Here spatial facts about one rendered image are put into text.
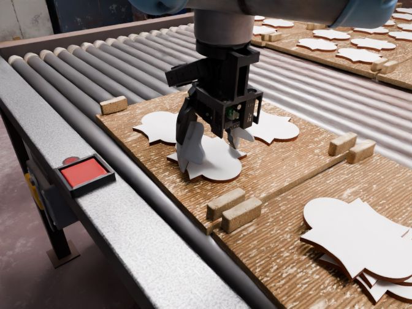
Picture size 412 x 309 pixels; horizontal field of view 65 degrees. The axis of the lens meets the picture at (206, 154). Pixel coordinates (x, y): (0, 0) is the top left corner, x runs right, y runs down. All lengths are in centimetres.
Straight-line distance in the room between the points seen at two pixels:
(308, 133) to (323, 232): 29
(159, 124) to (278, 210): 31
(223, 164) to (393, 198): 26
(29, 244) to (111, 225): 139
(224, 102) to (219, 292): 23
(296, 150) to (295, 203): 14
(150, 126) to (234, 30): 32
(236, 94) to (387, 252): 26
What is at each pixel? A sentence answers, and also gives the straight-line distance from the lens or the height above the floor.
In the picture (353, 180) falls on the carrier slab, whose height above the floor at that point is 94.
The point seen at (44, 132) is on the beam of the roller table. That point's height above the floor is 91.
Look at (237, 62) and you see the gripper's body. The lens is 40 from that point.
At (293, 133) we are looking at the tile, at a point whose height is 94.
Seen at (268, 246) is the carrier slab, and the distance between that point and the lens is 43.
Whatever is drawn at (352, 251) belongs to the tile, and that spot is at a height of 96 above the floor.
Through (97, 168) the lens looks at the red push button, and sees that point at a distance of 59.
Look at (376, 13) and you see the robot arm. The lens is 26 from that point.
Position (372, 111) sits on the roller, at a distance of 86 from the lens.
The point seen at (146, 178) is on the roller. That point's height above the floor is 92.
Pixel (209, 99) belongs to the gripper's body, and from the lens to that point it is 44.
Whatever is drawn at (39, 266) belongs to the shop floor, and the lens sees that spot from 175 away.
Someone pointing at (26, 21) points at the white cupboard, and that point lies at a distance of 508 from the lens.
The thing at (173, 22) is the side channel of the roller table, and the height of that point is 94.
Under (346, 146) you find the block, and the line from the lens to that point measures 63.
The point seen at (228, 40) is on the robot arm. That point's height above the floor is 116.
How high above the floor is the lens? 126
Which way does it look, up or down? 34 degrees down
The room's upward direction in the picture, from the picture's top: straight up
